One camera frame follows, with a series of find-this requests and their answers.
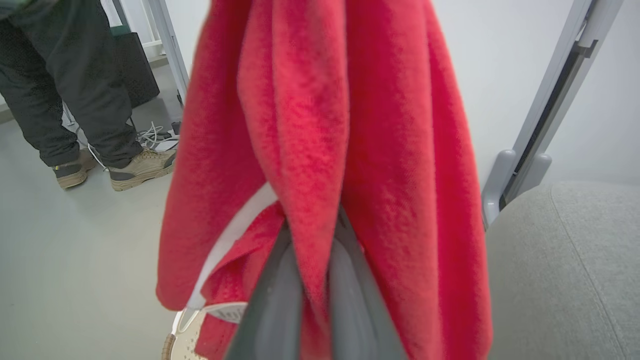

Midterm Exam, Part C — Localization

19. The cream perforated laundry basket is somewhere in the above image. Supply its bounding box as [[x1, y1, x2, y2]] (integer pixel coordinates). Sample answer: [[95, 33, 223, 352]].
[[161, 301, 248, 360]]

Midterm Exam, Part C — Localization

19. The tan shoe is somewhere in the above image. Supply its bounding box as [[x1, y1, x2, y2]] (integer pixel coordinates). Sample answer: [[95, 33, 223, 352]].
[[107, 147, 177, 192], [52, 150, 98, 190]]

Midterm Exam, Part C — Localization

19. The person in dark clothing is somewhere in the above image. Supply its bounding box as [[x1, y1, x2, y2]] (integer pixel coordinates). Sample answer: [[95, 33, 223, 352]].
[[0, 0, 145, 169]]

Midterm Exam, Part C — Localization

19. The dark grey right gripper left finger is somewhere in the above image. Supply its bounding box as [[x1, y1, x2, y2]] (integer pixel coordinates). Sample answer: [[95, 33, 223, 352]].
[[225, 224, 304, 360]]

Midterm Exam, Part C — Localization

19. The white basket handle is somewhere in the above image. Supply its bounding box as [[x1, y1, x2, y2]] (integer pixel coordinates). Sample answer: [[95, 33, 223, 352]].
[[171, 306, 202, 337]]

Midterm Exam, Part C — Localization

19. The black box with teal edge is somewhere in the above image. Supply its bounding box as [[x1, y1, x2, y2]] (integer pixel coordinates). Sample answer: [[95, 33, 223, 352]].
[[111, 26, 161, 109]]

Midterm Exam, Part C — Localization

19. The white cable bundle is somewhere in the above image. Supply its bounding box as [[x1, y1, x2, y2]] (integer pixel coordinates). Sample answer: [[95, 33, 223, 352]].
[[136, 121, 181, 152]]

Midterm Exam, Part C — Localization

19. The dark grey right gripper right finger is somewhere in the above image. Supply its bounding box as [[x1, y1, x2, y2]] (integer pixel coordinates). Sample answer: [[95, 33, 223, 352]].
[[328, 206, 408, 360]]

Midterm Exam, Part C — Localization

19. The grey fabric sofa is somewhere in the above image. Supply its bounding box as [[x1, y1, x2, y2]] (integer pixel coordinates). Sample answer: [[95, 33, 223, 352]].
[[485, 180, 640, 360]]

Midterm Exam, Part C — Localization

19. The red fleece garment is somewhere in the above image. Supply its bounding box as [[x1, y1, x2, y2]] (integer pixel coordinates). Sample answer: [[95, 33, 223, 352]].
[[156, 0, 494, 360]]

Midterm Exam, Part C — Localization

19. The grey partition post with feet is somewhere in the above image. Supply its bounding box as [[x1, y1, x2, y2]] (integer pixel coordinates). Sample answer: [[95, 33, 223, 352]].
[[481, 0, 626, 230]]

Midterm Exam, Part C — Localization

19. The white desk frame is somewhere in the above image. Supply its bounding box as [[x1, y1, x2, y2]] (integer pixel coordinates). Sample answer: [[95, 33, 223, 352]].
[[148, 0, 191, 107]]

